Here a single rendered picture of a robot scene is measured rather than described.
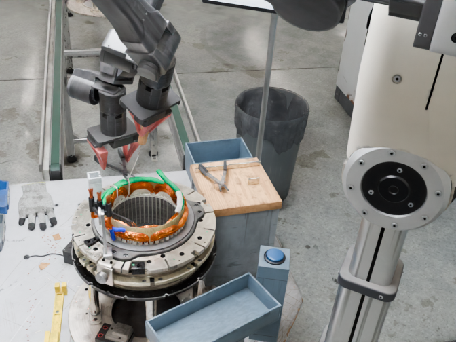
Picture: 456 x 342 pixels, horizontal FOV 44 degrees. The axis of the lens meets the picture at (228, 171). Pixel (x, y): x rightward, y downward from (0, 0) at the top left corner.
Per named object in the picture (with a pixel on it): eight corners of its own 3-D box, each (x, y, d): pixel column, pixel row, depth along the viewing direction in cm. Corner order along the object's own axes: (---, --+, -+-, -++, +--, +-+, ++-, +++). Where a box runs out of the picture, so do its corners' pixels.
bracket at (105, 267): (102, 275, 119) (101, 256, 116) (117, 280, 118) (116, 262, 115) (98, 281, 118) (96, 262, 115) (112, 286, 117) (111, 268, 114)
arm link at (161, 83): (170, 69, 96) (182, 50, 100) (132, 53, 96) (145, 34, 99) (163, 98, 101) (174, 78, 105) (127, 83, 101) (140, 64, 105)
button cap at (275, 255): (265, 261, 128) (265, 258, 127) (266, 249, 131) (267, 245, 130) (283, 263, 127) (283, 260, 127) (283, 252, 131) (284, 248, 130)
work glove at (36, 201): (20, 185, 186) (20, 179, 184) (58, 182, 188) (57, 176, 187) (15, 233, 167) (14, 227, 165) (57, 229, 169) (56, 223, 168)
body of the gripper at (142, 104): (117, 104, 106) (121, 76, 100) (159, 85, 112) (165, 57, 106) (139, 127, 104) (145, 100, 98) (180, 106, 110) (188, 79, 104)
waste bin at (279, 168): (222, 174, 333) (228, 88, 301) (283, 169, 341) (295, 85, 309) (237, 214, 304) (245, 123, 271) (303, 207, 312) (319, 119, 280)
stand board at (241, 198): (189, 172, 153) (189, 164, 152) (256, 164, 158) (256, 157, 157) (207, 218, 138) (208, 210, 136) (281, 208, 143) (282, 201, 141)
